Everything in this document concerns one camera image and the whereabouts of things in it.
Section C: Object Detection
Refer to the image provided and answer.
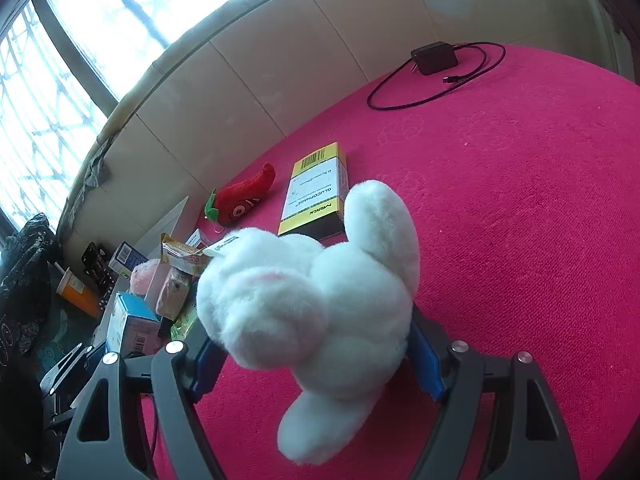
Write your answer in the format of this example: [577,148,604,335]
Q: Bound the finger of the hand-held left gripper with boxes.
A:
[40,341,108,393]

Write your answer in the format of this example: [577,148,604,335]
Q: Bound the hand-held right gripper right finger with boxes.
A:
[405,305,581,480]

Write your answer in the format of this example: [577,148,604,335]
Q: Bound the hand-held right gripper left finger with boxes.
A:
[55,335,231,480]

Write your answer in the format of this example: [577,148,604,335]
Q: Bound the white plush rabbit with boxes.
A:
[196,179,422,465]

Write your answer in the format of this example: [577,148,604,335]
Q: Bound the white cardboard tray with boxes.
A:
[92,195,216,361]

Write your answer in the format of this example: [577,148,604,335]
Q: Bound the red chili plush toy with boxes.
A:
[204,162,277,227]

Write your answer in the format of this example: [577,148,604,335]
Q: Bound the yellow white medicine box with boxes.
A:
[277,142,350,241]

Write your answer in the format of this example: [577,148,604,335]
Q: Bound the green packet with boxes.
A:
[170,302,201,342]

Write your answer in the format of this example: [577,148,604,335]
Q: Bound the light blue tall box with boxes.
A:
[106,292,161,356]

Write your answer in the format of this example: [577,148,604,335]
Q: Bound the orange paper cup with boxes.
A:
[56,262,103,318]

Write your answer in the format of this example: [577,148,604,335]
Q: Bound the beige wrapped pastry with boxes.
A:
[156,266,195,322]

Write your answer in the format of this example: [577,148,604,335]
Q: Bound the smartphone on stand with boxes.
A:
[81,241,122,312]

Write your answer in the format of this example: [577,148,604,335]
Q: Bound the dark crumpled cloth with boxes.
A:
[0,212,53,356]

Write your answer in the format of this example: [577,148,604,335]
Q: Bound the pink plush toy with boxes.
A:
[130,259,163,296]

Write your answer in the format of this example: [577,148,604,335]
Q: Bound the yellow snack packet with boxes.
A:
[161,232,213,276]

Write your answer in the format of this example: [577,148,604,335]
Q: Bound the white blue barcode box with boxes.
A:
[107,242,148,278]

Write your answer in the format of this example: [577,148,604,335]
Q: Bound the grey crumpled cloth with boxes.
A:
[82,142,113,188]

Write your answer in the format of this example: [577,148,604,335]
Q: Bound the black power adapter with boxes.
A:
[411,41,459,76]

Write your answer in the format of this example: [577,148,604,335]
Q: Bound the window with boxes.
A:
[0,0,321,233]

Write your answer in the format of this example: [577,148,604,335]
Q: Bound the black adapter cable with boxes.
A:
[367,41,507,111]

